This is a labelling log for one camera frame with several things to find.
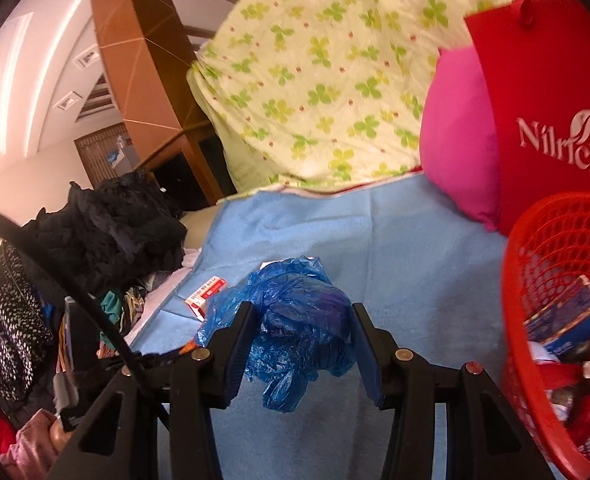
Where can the red plastic mesh basket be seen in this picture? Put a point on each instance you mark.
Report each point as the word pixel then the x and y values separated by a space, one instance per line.
pixel 550 240

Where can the wooden cabinet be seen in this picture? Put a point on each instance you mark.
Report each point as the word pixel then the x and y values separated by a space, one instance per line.
pixel 130 60

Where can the light blue blanket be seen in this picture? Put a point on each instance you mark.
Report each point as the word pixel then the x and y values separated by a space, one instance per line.
pixel 375 240

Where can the pink pillow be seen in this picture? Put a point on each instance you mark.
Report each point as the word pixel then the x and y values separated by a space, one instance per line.
pixel 455 150

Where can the black white spotted cloth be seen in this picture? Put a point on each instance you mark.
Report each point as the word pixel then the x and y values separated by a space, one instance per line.
pixel 10 320

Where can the white medicine box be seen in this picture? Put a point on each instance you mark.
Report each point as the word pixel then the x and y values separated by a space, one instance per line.
pixel 567 317

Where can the clover print quilt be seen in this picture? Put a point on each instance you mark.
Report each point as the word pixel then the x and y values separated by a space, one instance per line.
pixel 325 70

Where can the blue plastic bag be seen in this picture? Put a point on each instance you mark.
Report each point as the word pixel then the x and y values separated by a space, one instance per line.
pixel 300 310

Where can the red paper shopping bag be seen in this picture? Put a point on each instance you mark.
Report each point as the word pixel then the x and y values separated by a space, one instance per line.
pixel 540 110

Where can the black ruffled clothing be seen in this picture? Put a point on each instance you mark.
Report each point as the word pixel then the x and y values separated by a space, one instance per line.
pixel 110 230

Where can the pink cloth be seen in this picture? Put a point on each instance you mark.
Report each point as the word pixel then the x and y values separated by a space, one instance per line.
pixel 30 440

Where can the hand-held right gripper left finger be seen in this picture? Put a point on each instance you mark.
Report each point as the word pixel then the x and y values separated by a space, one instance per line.
pixel 235 355

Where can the wooden lattice door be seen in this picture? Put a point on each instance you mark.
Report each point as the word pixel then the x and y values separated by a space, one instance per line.
pixel 100 155

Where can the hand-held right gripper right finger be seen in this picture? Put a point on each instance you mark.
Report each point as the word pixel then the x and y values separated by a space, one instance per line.
pixel 370 360

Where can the red white cardboard box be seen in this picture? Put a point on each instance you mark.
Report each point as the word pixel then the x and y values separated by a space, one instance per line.
pixel 202 297

